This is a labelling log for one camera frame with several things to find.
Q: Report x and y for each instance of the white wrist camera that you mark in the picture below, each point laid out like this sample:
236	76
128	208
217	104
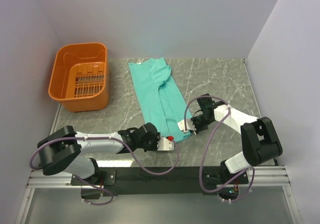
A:
166	143
186	125

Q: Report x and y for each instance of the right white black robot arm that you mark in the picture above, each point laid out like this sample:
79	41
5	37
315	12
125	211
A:
259	139

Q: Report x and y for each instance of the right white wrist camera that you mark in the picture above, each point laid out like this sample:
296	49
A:
186	125

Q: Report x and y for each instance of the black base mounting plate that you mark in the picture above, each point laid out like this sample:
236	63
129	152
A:
135	181

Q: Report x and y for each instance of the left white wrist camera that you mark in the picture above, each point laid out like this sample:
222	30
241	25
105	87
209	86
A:
166	143

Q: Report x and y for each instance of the aluminium frame rail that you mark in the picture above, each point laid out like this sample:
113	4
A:
265	176

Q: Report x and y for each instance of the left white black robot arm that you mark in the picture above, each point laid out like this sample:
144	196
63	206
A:
65	149

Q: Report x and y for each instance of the orange plastic basket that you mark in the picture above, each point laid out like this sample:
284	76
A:
80	77

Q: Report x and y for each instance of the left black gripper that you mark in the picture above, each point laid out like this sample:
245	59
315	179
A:
157	137

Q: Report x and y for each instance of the teal t shirt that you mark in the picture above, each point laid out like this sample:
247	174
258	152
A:
160	100

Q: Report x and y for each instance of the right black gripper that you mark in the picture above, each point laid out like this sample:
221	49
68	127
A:
198	129

